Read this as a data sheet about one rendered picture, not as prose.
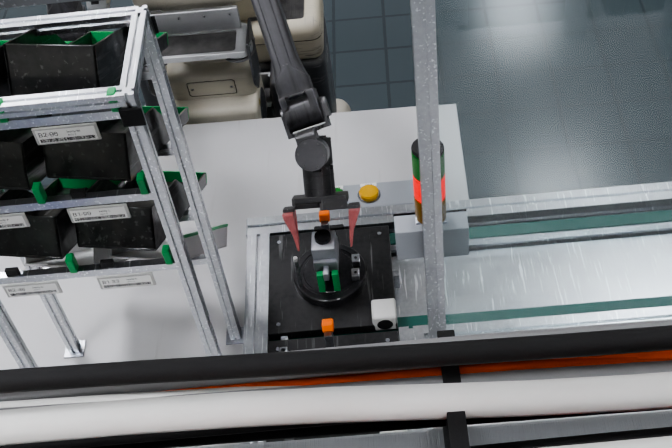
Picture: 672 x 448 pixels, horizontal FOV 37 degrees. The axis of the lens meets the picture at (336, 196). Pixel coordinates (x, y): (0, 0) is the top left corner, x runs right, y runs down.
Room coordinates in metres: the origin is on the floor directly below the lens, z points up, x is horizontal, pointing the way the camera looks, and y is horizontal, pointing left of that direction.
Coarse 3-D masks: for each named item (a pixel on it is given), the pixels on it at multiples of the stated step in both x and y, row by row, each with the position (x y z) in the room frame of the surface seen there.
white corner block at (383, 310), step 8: (376, 304) 1.12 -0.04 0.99; (384, 304) 1.12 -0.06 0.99; (392, 304) 1.12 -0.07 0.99; (376, 312) 1.11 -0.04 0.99; (384, 312) 1.10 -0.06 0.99; (392, 312) 1.10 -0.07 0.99; (376, 320) 1.09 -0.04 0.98; (384, 320) 1.09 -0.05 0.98; (392, 320) 1.09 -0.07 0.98; (376, 328) 1.09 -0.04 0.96; (384, 328) 1.09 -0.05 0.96; (392, 328) 1.09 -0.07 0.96
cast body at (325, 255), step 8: (312, 232) 1.24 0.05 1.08; (320, 232) 1.23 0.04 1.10; (328, 232) 1.22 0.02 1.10; (312, 240) 1.22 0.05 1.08; (320, 240) 1.21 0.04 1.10; (328, 240) 1.21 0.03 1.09; (336, 240) 1.23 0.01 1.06; (312, 248) 1.20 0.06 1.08; (320, 248) 1.20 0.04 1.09; (328, 248) 1.19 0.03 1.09; (336, 248) 1.21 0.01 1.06; (320, 256) 1.19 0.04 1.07; (328, 256) 1.19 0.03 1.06; (336, 256) 1.19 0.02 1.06; (320, 264) 1.19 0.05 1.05; (328, 264) 1.19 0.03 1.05; (336, 264) 1.18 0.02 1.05; (328, 272) 1.17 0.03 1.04; (328, 280) 1.17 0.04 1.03
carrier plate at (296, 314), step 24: (288, 240) 1.33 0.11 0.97; (360, 240) 1.30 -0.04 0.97; (384, 240) 1.29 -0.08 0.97; (288, 264) 1.26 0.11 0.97; (384, 264) 1.23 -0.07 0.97; (288, 288) 1.21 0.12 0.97; (384, 288) 1.17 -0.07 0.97; (288, 312) 1.15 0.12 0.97; (312, 312) 1.14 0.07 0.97; (336, 312) 1.13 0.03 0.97; (360, 312) 1.13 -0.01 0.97; (288, 336) 1.10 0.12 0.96
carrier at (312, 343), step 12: (336, 336) 1.08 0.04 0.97; (348, 336) 1.08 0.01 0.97; (360, 336) 1.07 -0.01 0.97; (372, 336) 1.07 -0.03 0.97; (384, 336) 1.06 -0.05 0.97; (396, 336) 1.06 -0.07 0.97; (276, 348) 1.07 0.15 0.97; (288, 348) 1.07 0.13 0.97; (300, 348) 1.06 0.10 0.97; (312, 348) 1.06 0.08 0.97; (372, 432) 0.87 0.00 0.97; (384, 432) 0.86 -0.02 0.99
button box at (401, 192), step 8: (360, 184) 1.46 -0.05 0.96; (368, 184) 1.45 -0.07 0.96; (376, 184) 1.45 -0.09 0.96; (384, 184) 1.45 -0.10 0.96; (392, 184) 1.45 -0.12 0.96; (400, 184) 1.44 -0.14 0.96; (408, 184) 1.44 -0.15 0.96; (352, 192) 1.44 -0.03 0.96; (384, 192) 1.43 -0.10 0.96; (392, 192) 1.42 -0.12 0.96; (400, 192) 1.42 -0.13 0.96; (408, 192) 1.42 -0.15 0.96; (352, 200) 1.42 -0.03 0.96; (360, 200) 1.41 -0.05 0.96; (376, 200) 1.41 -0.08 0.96; (384, 200) 1.40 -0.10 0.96; (392, 200) 1.40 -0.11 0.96; (400, 200) 1.40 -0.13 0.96; (408, 200) 1.39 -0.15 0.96
